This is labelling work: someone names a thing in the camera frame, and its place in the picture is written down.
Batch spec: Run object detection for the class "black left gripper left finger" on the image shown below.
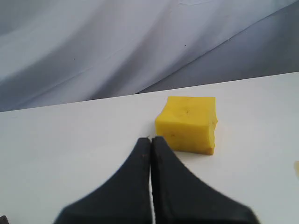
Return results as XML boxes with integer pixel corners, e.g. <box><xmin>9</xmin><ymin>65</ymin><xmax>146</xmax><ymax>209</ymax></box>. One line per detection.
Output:
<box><xmin>55</xmin><ymin>138</ymin><xmax>152</xmax><ymax>224</ymax></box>

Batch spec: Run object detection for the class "yellow object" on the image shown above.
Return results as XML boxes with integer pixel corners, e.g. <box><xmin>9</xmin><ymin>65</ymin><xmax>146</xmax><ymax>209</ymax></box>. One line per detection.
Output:
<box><xmin>293</xmin><ymin>161</ymin><xmax>299</xmax><ymax>179</ymax></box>

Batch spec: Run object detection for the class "white fabric backdrop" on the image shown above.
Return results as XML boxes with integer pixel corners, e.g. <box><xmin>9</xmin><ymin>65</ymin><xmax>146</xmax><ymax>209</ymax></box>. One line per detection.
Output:
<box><xmin>0</xmin><ymin>0</ymin><xmax>299</xmax><ymax>111</ymax></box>

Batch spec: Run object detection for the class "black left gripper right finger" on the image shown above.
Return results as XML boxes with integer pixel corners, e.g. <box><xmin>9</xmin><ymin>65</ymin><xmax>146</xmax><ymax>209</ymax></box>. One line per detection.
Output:
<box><xmin>151</xmin><ymin>137</ymin><xmax>259</xmax><ymax>224</ymax></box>

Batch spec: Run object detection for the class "yellow sponge block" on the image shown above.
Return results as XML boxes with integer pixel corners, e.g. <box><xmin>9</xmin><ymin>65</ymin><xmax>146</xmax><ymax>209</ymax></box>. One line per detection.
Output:
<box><xmin>155</xmin><ymin>96</ymin><xmax>218</xmax><ymax>155</ymax></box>

